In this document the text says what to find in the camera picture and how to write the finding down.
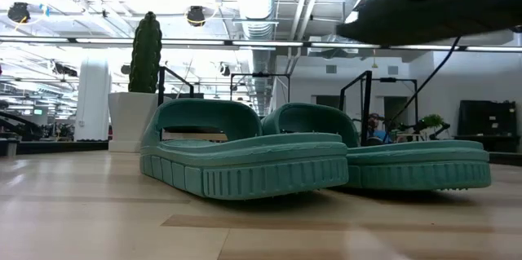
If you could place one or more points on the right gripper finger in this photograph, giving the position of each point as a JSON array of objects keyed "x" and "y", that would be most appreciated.
[{"x": 379, "y": 23}]

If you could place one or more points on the green slide sandal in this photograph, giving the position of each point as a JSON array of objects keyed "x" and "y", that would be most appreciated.
[
  {"x": 408, "y": 170},
  {"x": 244, "y": 170}
]

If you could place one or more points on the black-framed wooden shelf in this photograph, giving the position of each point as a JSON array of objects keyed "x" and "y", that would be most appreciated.
[{"x": 366, "y": 105}]

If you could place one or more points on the black cabinet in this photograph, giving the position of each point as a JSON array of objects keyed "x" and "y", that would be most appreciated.
[{"x": 485, "y": 121}]

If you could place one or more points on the small green plant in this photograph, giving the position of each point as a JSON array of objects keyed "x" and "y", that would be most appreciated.
[{"x": 432, "y": 120}]

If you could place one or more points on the person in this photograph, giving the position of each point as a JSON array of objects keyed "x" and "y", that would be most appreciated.
[{"x": 379, "y": 134}]

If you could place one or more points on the black ceiling device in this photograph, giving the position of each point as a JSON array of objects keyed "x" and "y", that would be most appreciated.
[
  {"x": 18, "y": 12},
  {"x": 196, "y": 15}
]

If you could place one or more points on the long light strip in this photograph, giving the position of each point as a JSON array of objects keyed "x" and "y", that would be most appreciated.
[{"x": 183, "y": 42}]

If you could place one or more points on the green cactus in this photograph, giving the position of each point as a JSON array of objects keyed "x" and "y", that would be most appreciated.
[{"x": 144, "y": 56}]

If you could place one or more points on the white hexagonal planter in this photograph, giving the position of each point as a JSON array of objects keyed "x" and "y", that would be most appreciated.
[{"x": 126, "y": 121}]

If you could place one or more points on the white round pillar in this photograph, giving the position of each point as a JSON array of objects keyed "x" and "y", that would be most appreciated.
[{"x": 93, "y": 101}]

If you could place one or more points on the metal cup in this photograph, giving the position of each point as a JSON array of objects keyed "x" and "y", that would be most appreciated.
[{"x": 11, "y": 149}]

